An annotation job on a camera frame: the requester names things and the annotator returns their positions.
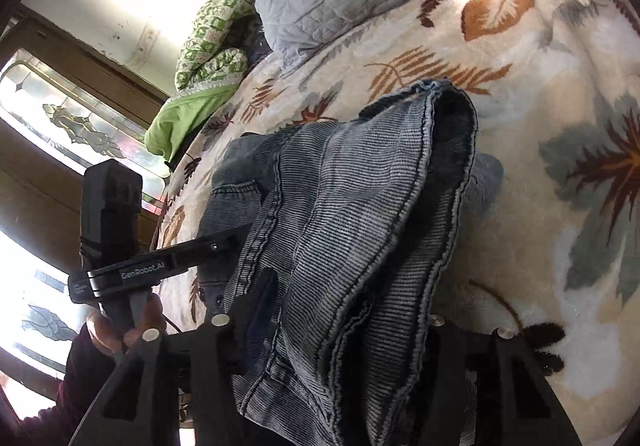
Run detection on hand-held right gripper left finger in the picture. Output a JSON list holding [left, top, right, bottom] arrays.
[[70, 271, 281, 446]]

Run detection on leaf print fleece blanket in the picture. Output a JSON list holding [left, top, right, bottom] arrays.
[[150, 0, 640, 446]]

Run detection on dark purple cloth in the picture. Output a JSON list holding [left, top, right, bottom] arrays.
[[245, 21, 273, 69]]

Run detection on person's left forearm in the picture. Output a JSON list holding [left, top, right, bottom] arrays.
[[20, 326, 121, 446]]

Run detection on person's left hand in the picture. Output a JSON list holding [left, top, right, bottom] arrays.
[[85, 293, 168, 357]]

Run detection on green patterned quilt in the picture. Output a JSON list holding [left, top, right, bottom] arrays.
[[144, 0, 261, 162]]

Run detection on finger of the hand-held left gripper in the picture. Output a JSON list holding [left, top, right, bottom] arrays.
[[192, 226, 251, 314]]

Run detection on wooden frame glass window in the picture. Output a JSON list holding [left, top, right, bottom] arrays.
[[0, 6, 173, 407]]

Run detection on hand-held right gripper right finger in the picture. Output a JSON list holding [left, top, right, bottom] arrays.
[[425, 313, 583, 446]]

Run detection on blue denim pants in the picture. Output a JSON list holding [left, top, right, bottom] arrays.
[[192, 78, 503, 446]]

